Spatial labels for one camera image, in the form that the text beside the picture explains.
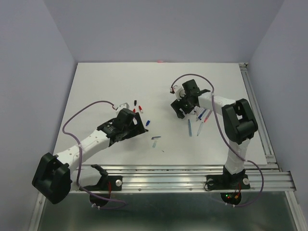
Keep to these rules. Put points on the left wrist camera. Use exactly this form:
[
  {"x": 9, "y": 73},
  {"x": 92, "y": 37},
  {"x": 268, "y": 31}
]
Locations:
[{"x": 123, "y": 106}]

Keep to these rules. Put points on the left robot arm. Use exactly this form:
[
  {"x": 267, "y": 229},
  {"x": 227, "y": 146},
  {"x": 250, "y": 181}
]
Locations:
[{"x": 53, "y": 175}]

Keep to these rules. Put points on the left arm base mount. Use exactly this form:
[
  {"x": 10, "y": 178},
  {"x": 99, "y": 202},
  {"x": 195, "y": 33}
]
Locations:
[{"x": 100, "y": 193}]

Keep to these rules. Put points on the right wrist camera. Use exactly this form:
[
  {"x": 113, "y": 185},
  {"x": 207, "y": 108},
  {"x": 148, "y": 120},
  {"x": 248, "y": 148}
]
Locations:
[{"x": 178, "y": 91}]

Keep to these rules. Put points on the aluminium right rail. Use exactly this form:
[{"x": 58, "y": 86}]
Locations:
[{"x": 264, "y": 137}]

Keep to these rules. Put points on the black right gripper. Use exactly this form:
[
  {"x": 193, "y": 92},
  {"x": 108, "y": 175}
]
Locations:
[{"x": 176, "y": 105}]

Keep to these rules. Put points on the light blue highlighter pen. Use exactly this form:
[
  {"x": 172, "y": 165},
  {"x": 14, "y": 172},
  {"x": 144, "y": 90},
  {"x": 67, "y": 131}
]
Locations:
[{"x": 189, "y": 128}]

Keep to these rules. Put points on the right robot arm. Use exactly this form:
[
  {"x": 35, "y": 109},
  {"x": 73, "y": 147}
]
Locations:
[{"x": 235, "y": 121}]

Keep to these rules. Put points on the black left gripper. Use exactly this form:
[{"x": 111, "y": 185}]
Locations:
[{"x": 137, "y": 129}]

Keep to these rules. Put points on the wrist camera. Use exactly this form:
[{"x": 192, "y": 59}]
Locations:
[
  {"x": 123, "y": 106},
  {"x": 178, "y": 91}
]

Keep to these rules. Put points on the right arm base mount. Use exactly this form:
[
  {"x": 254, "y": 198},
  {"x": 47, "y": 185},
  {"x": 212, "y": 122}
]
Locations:
[{"x": 230, "y": 185}]

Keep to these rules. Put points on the pink highlighter pen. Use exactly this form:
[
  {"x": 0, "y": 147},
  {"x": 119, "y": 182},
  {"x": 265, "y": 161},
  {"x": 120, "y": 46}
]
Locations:
[{"x": 207, "y": 116}]

